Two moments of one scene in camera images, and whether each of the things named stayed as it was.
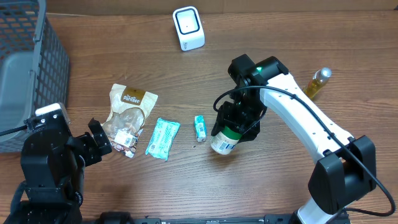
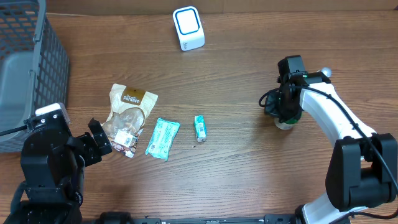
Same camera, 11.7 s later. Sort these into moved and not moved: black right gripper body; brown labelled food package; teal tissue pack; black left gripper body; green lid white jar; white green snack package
Moved: green lid white jar; black right gripper body
Not moved: white green snack package; teal tissue pack; black left gripper body; brown labelled food package
